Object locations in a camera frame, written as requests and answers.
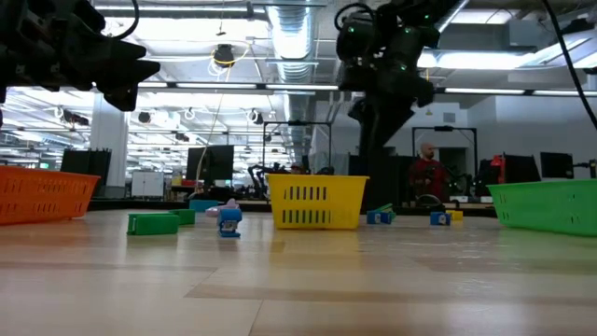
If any yellow plastic basket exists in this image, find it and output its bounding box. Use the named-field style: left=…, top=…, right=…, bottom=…
left=265, top=173, right=370, bottom=231

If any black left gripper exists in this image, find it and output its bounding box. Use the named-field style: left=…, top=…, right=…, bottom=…
left=0, top=0, right=161, bottom=112

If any black gantry frame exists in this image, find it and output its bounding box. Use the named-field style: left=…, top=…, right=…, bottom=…
left=411, top=124, right=479, bottom=188
left=262, top=119, right=333, bottom=176

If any black aluminium table frame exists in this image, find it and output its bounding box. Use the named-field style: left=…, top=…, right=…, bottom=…
left=88, top=198, right=500, bottom=218

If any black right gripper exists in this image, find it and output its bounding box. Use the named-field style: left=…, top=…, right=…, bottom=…
left=335, top=2, right=437, bottom=155

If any blue tape roll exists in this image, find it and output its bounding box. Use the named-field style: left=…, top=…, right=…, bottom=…
left=188, top=199, right=219, bottom=214

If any orange plastic basket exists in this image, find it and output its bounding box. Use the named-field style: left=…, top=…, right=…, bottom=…
left=0, top=165, right=101, bottom=226

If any pink staple remover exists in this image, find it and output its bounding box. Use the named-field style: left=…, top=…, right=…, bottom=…
left=205, top=198, right=240, bottom=218

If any black monitor pair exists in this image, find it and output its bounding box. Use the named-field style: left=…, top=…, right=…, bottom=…
left=60, top=147, right=113, bottom=188

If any green plastic basket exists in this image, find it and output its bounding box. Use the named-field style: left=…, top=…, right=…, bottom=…
left=486, top=179, right=597, bottom=238

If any white cabinet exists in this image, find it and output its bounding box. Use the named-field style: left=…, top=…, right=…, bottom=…
left=131, top=170, right=165, bottom=198

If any white pillar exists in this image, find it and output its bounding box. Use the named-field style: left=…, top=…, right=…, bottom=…
left=90, top=92, right=131, bottom=201

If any black partition panel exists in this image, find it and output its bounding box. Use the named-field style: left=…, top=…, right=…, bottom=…
left=348, top=147, right=421, bottom=207

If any silver ventilation duct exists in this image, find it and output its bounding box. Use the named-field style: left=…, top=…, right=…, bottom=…
left=266, top=0, right=323, bottom=162

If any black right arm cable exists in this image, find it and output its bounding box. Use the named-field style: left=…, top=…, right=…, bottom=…
left=540, top=0, right=597, bottom=132

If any long ceiling light strip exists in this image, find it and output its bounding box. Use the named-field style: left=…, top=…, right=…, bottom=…
left=0, top=79, right=597, bottom=98

